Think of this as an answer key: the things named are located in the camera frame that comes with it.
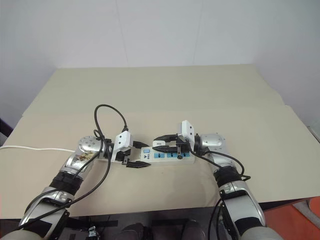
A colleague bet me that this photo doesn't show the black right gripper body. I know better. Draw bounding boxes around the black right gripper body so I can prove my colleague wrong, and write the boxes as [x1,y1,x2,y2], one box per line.
[174,133,194,160]

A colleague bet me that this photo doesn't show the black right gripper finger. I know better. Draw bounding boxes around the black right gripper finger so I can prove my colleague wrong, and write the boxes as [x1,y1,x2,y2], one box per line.
[152,134,179,142]
[152,145,179,154]

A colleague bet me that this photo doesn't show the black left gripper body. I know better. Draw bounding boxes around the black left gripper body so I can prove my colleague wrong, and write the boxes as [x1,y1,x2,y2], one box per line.
[115,147,134,166]

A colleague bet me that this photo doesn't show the white power strip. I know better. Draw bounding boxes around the white power strip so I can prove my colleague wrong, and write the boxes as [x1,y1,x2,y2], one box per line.
[96,146,196,167]

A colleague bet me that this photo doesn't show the dark rounded shape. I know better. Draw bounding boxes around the dark rounded shape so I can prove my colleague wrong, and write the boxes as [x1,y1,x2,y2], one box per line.
[119,219,154,240]
[180,219,214,240]

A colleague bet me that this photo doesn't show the purple object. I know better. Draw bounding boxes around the purple object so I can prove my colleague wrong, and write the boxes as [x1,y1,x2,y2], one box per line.
[0,116,14,147]

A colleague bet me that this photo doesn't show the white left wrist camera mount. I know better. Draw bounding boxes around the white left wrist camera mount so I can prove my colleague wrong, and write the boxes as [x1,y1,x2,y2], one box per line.
[111,131,133,162]

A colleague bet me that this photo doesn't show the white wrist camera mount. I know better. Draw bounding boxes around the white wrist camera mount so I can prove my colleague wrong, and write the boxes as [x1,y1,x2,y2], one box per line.
[111,131,133,162]
[176,120,196,154]

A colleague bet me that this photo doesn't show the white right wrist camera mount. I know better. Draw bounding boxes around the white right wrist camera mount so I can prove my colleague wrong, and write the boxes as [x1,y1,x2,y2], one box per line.
[176,120,196,154]

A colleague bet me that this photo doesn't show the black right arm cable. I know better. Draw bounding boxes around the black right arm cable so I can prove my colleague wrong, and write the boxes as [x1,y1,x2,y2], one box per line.
[188,148,252,237]

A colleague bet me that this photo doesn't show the white power strip cord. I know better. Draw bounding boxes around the white power strip cord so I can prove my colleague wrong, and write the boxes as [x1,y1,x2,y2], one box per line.
[0,145,76,153]

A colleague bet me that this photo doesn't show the grey curved frame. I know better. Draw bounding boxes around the grey curved frame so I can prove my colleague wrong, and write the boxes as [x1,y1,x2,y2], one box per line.
[292,198,320,226]

